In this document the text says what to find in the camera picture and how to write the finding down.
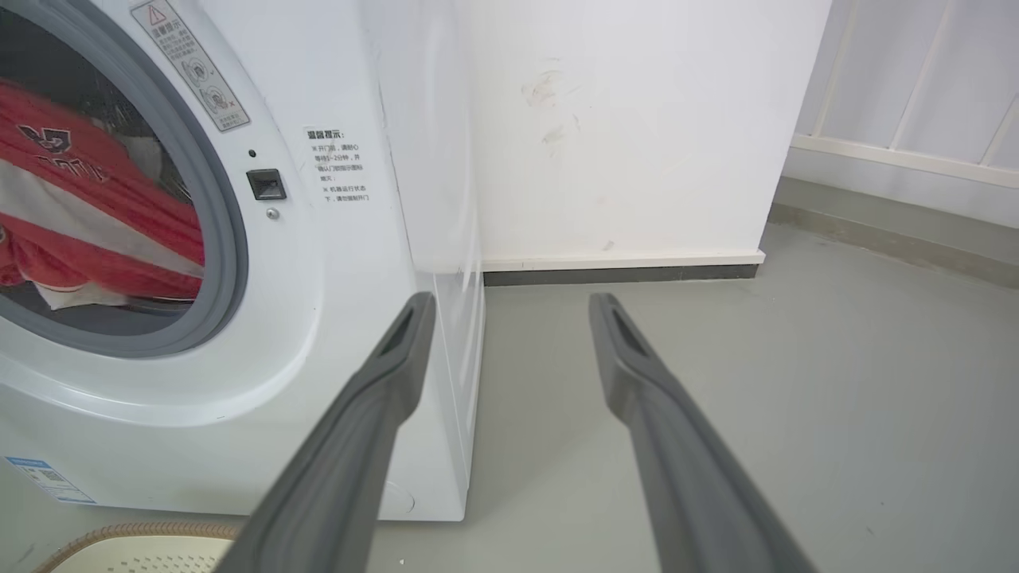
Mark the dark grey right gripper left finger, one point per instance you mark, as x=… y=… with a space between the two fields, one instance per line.
x=350 y=446

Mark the red and white garment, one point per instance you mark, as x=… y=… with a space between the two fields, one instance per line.
x=87 y=199

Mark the grey rubber door gasket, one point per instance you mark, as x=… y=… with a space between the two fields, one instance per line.
x=203 y=199

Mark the white front-load washing machine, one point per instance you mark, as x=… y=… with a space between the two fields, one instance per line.
x=334 y=263

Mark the warning sticker with red triangle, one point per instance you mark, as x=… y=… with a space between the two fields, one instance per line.
x=189 y=62

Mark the black door latch socket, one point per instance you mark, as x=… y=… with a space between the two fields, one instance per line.
x=266 y=184

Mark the blue energy label sticker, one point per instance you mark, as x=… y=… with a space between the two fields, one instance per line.
x=49 y=479

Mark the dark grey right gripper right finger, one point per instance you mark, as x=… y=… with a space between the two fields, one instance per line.
x=685 y=477

